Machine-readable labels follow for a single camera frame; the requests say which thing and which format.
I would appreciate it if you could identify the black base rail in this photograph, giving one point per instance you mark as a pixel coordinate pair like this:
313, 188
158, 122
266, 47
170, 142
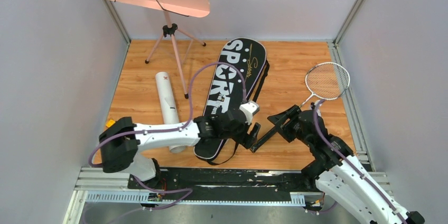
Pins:
205, 186

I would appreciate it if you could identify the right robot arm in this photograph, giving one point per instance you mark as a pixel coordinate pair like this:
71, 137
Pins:
336, 170

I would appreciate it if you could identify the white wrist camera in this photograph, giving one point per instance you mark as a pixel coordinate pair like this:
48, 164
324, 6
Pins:
249, 109
317, 103

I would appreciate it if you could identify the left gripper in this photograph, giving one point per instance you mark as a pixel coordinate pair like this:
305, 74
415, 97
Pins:
248, 132

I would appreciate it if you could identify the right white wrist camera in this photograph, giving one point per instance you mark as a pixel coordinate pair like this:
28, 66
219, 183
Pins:
317, 103

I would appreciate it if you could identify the yellow blue toy block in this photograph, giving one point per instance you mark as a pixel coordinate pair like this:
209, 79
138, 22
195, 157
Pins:
109, 123

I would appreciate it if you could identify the black sport racket bag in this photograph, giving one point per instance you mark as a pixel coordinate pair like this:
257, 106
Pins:
226, 91

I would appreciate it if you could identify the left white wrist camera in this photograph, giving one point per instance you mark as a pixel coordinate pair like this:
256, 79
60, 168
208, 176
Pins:
249, 109

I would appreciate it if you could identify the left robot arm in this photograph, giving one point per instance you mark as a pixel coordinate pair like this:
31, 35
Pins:
121, 145

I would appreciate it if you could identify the white shuttlecock tube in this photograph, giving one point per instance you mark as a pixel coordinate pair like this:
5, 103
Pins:
166, 98

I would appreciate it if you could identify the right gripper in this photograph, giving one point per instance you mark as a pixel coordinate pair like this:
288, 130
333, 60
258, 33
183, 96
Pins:
279, 119

